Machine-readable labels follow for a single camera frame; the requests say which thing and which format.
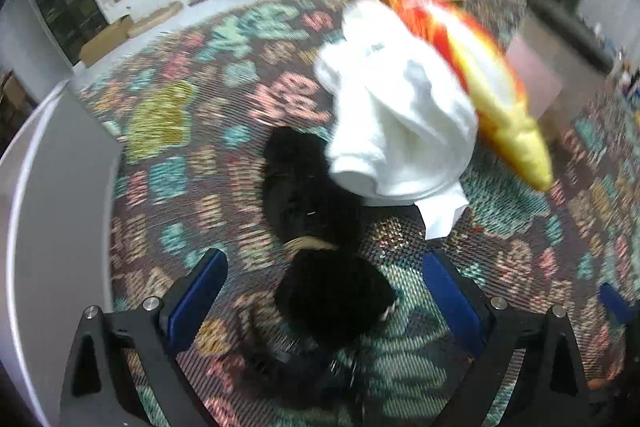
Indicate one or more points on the orange yellow plush fish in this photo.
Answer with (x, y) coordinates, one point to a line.
(500, 107)

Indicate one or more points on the wooden plank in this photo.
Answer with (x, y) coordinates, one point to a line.
(155, 19)

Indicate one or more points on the black knitted cloth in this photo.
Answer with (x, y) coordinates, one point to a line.
(320, 297)

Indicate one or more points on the white storage box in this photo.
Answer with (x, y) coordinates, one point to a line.
(50, 217)

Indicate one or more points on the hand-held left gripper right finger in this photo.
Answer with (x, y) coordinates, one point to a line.
(452, 302)

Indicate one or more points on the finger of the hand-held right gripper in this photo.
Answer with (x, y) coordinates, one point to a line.
(617, 303)

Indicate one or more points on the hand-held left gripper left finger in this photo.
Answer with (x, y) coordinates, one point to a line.
(197, 302)

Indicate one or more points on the white towel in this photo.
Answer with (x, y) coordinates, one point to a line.
(395, 107)

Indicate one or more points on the colourful woven patterned blanket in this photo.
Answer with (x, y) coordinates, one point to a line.
(200, 147)

